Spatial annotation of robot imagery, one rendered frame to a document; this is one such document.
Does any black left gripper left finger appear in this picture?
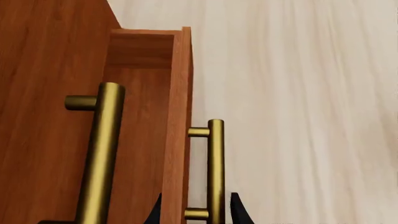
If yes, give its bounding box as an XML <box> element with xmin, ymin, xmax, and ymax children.
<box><xmin>143</xmin><ymin>192</ymin><xmax>163</xmax><ymax>224</ymax></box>

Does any open wooden drawer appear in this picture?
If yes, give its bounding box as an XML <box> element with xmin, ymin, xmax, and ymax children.
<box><xmin>101</xmin><ymin>26</ymin><xmax>193</xmax><ymax>224</ymax></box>

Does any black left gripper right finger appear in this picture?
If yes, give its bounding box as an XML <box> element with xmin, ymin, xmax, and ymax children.
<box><xmin>230</xmin><ymin>192</ymin><xmax>257</xmax><ymax>224</ymax></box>

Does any large brass bar handle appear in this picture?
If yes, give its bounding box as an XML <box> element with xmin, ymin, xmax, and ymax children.
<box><xmin>37</xmin><ymin>82</ymin><xmax>126</xmax><ymax>224</ymax></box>

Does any wooden cabinet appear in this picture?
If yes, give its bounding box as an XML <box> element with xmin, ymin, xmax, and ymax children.
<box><xmin>0</xmin><ymin>0</ymin><xmax>123</xmax><ymax>224</ymax></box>

